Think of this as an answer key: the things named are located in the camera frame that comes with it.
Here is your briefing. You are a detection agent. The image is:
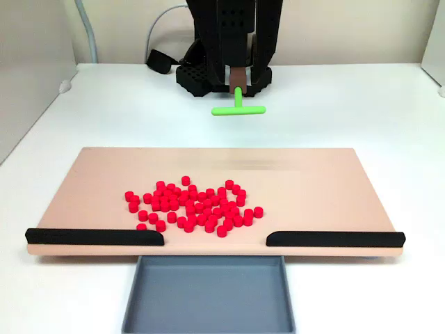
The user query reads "green T-shaped pusher tool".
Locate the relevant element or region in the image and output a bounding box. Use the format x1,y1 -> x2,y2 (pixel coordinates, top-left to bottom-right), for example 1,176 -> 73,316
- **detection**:
211,67 -> 268,118

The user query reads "black clamp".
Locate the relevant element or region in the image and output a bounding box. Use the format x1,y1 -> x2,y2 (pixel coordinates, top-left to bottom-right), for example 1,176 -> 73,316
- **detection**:
180,38 -> 204,67

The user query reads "pink flat board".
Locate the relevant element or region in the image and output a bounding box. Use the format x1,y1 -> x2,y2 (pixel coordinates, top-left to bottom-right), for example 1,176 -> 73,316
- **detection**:
26,147 -> 404,258

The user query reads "grey plastic tray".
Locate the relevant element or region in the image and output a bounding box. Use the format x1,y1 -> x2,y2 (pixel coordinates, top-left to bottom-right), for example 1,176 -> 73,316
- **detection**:
120,255 -> 297,334

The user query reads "black strap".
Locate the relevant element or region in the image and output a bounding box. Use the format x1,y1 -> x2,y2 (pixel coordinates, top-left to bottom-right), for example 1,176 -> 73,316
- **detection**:
145,49 -> 180,74

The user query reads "white USB cable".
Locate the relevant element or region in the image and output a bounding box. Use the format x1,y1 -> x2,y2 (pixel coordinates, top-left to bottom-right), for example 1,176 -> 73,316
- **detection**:
144,3 -> 188,65

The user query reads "grey hose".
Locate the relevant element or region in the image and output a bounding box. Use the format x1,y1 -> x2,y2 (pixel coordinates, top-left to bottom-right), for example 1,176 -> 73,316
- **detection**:
74,0 -> 99,64

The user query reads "black foam edge rail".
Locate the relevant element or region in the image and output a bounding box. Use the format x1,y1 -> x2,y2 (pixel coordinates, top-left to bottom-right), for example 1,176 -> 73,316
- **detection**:
24,228 -> 165,247
266,230 -> 406,248

